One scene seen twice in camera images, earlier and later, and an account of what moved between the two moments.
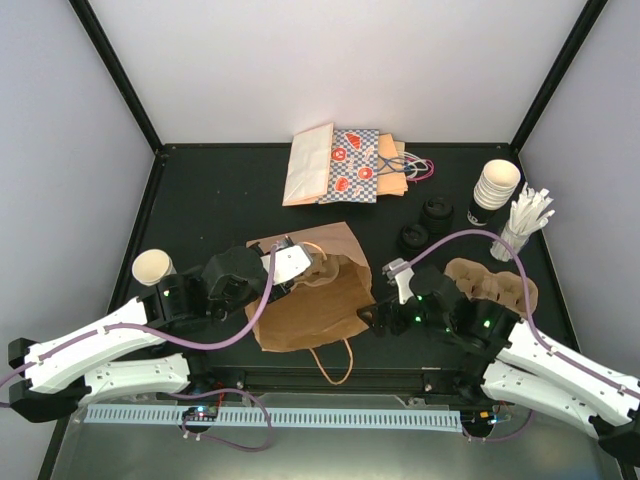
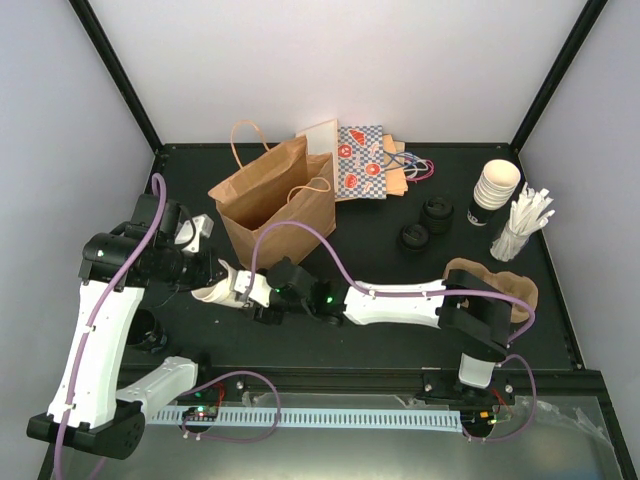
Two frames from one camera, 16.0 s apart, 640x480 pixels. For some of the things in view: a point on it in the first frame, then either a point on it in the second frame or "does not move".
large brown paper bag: (310, 314) -> (287, 245)
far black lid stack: (437, 214) does not move
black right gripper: (379, 308) -> (267, 316)
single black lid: (414, 238) does not move
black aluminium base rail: (420, 381) does not move
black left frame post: (110, 63) does not move
